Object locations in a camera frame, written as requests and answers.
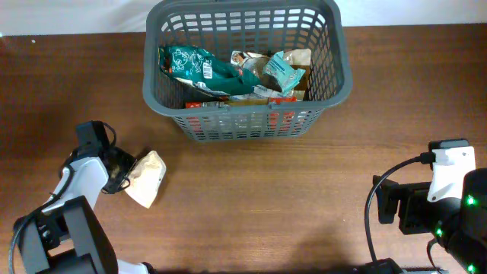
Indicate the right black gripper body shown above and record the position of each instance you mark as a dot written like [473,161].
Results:
[386,200]

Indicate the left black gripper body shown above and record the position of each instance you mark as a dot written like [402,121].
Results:
[115,172]

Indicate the beige snack bag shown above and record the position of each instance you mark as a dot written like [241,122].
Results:
[145,179]

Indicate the green Nescafe coffee bag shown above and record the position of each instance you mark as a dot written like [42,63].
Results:
[200,69]

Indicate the dark grey plastic basket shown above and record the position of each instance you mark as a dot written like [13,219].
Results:
[265,27]

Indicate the orange spaghetti packet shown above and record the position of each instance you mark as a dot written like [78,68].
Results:
[236,103]

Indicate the brown white pastry bag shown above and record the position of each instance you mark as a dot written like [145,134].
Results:
[254,62]

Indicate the mint green snack packet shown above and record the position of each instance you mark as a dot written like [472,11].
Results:
[287,77]

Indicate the Kleenex tissue multipack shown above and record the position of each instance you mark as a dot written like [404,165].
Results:
[259,92]

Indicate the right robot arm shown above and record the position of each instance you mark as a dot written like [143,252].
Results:
[457,224]

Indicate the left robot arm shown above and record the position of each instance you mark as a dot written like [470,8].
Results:
[63,235]

